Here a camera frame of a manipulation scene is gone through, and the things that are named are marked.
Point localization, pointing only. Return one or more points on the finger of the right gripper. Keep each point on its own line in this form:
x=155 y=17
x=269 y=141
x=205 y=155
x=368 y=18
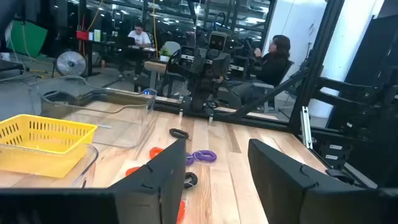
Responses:
x=203 y=65
x=221 y=63

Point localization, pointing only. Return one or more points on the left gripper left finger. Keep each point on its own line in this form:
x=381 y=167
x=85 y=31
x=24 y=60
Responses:
x=161 y=186

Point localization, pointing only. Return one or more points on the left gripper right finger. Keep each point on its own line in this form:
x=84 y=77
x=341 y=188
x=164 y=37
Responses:
x=280 y=186

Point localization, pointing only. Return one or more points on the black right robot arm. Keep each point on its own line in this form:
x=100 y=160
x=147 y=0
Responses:
x=202 y=93

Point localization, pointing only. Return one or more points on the small background potted plant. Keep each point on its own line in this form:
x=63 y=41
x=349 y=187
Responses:
x=164 y=53

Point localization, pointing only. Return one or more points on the grey office chair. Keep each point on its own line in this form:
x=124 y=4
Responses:
x=264 y=86

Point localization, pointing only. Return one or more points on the person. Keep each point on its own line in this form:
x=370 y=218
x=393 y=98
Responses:
x=140 y=37
x=270 y=68

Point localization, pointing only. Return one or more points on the clear plastic bin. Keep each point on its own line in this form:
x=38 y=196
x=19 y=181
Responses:
x=46 y=182
x=124 y=130

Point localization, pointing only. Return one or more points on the red box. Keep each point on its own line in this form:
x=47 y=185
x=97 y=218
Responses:
x=82 y=35

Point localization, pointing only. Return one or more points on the black equipment stack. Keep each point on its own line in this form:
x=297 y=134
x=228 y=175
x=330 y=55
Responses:
x=373 y=124

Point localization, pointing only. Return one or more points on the round floor fan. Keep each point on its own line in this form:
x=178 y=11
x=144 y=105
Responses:
x=71 y=63

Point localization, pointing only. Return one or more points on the yellow plastic basket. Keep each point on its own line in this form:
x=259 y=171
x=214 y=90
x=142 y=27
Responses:
x=46 y=137

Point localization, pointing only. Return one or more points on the green panel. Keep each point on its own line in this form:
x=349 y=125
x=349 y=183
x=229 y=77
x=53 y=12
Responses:
x=28 y=37

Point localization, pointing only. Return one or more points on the silver metal bracket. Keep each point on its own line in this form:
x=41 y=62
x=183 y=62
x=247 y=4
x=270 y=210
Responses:
x=306 y=127

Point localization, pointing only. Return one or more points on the black aluminium table frame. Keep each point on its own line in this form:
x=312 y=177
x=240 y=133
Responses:
x=311 y=77

